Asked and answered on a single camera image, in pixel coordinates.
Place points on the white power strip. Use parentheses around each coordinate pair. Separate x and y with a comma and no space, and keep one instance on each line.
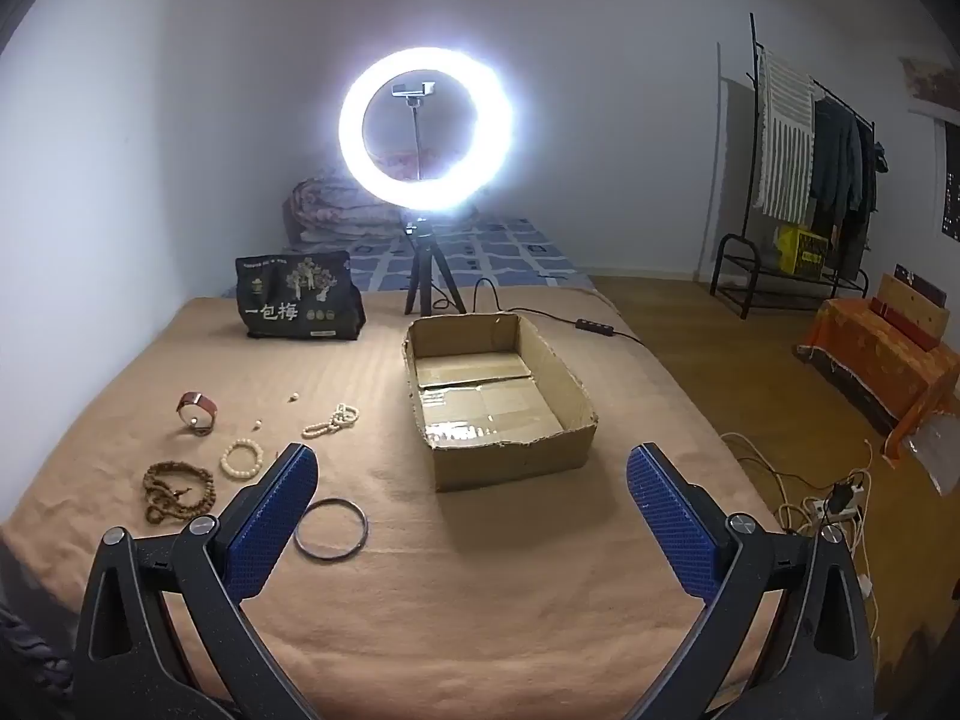
(829,514)

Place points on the clear plastic bag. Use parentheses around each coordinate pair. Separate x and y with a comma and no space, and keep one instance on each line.
(937,457)

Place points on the cardboard box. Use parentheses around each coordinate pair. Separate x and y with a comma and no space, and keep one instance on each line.
(495,412)

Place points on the dark wall chart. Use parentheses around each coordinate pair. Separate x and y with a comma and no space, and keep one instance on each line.
(951,187)

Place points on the folded floral quilt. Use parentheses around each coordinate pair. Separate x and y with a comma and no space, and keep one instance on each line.
(322,210)

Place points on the wall poster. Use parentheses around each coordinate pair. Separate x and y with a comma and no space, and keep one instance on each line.
(930,90)

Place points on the phone holder clamp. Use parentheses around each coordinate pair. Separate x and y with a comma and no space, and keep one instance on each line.
(414,90)

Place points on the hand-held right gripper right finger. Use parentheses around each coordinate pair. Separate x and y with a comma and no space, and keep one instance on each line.
(675,517)

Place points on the black printed box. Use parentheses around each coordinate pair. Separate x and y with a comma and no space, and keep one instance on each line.
(300,296)

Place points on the black metal chair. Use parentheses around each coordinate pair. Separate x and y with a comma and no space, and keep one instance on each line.
(751,165)

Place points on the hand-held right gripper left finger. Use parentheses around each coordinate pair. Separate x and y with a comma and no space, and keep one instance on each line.
(270,517)

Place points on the dark hanging clothes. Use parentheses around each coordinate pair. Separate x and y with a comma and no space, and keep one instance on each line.
(836,157)

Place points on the blue patterned bed sheet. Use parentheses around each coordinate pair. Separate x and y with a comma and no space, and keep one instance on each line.
(495,251)

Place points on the white leaning board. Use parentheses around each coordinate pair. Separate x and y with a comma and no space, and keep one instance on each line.
(724,165)

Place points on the black tripod stand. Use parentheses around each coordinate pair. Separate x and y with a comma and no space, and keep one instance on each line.
(420,270)

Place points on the orange cloth covered table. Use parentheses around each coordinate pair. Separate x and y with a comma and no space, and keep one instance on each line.
(870,352)

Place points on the dark metal bangle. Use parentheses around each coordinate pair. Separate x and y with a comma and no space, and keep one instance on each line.
(300,540)

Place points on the striped white cloth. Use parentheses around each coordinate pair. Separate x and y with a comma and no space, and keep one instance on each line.
(784,135)

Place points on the flat cardboard carton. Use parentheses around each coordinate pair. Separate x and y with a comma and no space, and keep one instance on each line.
(911,307)

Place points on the yellow box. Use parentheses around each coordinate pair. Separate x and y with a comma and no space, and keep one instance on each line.
(802,249)

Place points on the grey knitted clothing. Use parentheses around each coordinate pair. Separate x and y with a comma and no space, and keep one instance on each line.
(26,652)

